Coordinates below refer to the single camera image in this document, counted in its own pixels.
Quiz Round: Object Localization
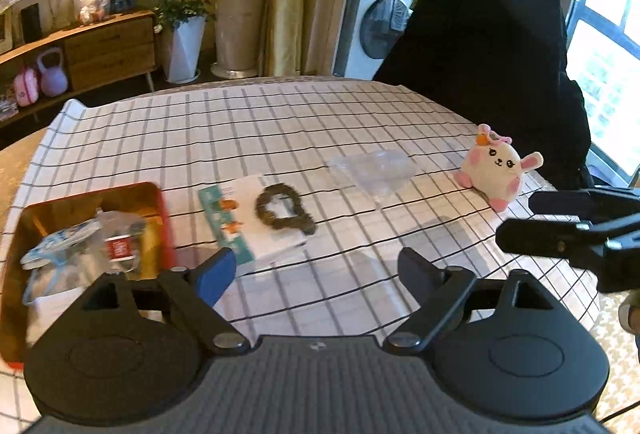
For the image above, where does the blue packaged face mask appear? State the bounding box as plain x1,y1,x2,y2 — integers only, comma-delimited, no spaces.
20,220,105,307

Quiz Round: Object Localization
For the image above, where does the window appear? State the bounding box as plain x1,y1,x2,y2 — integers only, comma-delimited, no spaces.
564,0,640,181

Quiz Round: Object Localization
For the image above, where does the brown hair scrunchie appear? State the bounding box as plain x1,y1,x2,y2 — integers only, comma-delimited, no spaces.
255,183,316,236

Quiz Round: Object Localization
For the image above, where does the picture frame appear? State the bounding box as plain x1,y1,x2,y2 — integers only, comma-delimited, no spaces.
0,8,14,55

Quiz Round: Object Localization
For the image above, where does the pink kettlebell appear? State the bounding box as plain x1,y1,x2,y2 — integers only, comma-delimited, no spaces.
13,66,41,108

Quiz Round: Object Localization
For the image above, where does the white washing machine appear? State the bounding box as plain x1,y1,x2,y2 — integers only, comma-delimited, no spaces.
344,0,422,81

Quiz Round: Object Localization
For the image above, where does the bag of cotton swabs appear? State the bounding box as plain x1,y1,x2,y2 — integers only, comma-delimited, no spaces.
94,210,150,245

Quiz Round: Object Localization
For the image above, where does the person's right hand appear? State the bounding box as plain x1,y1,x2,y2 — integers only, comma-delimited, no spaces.
618,290,640,365

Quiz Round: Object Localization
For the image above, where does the wooden sideboard cabinet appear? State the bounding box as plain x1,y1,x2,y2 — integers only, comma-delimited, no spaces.
0,10,158,131

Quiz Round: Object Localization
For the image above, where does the white plant pot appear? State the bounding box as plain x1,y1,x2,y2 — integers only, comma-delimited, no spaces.
161,15,207,85

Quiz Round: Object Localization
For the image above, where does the purple kettlebell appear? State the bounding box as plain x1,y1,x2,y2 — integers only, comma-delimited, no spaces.
35,47,70,97

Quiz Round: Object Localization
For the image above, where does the clear plastic bag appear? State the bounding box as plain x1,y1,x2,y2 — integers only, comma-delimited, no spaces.
325,150,419,211

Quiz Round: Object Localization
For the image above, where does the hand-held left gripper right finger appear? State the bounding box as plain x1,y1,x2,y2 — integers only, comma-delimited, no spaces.
382,248,560,356

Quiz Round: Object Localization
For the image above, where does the white tissue pack teal edge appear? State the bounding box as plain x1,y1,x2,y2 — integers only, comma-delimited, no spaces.
198,174,309,269

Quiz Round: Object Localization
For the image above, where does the black speaker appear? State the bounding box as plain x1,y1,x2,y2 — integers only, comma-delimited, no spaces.
19,4,44,43

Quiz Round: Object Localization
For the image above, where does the white rabbit plush toy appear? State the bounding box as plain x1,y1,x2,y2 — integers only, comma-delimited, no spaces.
453,124,545,213

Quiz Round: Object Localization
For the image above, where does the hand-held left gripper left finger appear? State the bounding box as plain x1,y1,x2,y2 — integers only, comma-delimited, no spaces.
77,248,249,356

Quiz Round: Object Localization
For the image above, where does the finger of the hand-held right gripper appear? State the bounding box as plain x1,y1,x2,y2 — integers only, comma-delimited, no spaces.
495,218,612,262
528,190,640,227

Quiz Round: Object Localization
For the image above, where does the red cardboard box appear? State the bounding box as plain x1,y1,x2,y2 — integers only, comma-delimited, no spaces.
0,182,177,371

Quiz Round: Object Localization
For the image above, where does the person's black clothed body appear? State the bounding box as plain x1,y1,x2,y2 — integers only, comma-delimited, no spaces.
372,0,593,191

